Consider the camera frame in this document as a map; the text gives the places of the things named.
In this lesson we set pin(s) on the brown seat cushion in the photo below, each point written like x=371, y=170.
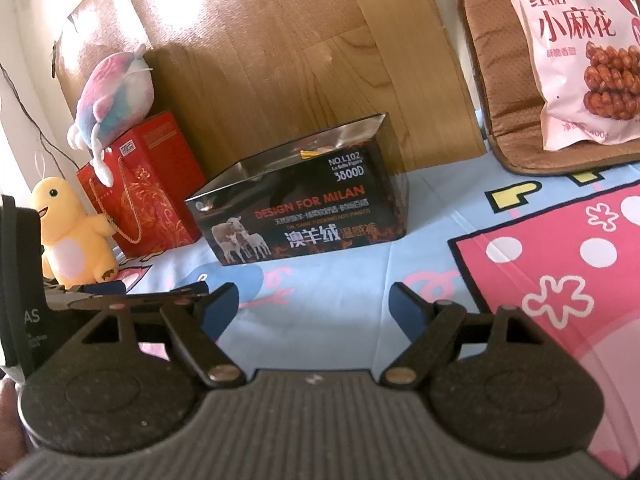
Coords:
x=500, y=85

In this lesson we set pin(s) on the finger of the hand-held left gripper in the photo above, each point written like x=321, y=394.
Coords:
x=102, y=288
x=150, y=299

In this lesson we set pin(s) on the yellow plush toy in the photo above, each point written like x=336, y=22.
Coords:
x=75, y=240

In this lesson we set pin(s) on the wooden headboard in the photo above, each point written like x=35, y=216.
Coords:
x=280, y=50

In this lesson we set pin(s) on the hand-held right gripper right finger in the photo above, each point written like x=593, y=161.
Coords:
x=405, y=310

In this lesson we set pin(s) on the red gift bag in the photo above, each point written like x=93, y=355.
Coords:
x=155, y=190

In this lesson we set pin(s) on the pink snack bag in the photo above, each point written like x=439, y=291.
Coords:
x=575, y=50

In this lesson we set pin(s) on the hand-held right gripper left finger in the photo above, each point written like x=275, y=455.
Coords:
x=222, y=310

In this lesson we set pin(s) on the black sheep print box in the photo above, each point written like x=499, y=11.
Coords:
x=310, y=215

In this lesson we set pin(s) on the white blue pink plush toy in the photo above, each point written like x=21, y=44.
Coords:
x=115, y=95

